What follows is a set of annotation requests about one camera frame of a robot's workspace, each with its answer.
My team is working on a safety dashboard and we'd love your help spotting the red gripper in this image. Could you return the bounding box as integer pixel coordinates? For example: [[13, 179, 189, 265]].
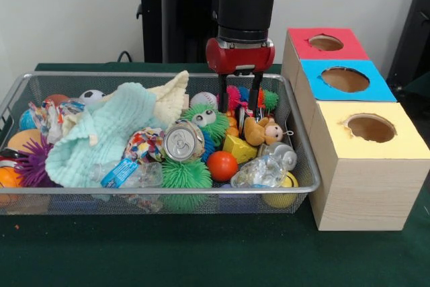
[[205, 37, 275, 115]]

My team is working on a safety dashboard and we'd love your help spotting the multicolour spiky caterpillar toy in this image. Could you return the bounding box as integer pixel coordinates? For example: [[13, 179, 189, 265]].
[[216, 85, 280, 113]]

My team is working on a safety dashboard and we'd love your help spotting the brown plush monkey toy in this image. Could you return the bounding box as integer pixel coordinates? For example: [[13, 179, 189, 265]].
[[243, 116, 286, 147]]

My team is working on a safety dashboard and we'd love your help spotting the mint waffle cloth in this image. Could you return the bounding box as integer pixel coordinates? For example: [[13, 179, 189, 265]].
[[45, 83, 163, 189]]

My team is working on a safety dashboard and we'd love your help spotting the wooden box with three holes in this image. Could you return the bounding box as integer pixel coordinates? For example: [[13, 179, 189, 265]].
[[280, 27, 430, 233]]

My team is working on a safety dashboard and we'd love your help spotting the green spiky ball with eyes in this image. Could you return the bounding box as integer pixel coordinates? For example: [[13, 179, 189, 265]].
[[181, 104, 232, 147]]

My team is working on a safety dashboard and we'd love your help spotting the cream waffle cloth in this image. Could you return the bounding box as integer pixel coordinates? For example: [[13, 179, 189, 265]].
[[60, 71, 190, 136]]

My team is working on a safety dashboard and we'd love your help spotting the red-orange ball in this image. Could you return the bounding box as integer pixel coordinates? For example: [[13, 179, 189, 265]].
[[207, 151, 239, 182]]

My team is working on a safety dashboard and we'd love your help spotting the silver drink can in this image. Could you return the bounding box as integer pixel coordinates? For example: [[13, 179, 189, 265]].
[[163, 121, 206, 162]]

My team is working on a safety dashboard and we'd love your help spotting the plain green spiky ball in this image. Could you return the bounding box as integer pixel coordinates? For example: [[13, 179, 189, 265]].
[[161, 159, 213, 190]]

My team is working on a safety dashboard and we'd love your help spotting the small colourful crumpled paper ball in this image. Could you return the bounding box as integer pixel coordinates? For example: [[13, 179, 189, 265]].
[[126, 127, 167, 162]]

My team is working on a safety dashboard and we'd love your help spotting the crushed bottle with blue label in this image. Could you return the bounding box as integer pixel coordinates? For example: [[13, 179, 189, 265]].
[[89, 158, 164, 190]]

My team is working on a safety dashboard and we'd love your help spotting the dark green table cloth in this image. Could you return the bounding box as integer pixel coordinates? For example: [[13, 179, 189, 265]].
[[401, 71, 430, 101], [0, 62, 430, 287]]

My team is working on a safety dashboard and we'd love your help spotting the black stand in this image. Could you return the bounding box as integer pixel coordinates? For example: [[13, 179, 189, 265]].
[[386, 0, 430, 99]]

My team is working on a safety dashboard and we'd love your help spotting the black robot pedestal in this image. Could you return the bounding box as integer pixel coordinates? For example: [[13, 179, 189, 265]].
[[129, 0, 271, 65]]

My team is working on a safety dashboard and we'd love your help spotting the silver wire mesh bin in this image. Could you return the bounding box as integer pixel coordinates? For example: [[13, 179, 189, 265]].
[[0, 71, 322, 216]]

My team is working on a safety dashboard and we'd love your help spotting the black cable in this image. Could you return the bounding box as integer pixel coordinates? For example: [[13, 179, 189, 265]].
[[117, 50, 136, 64]]

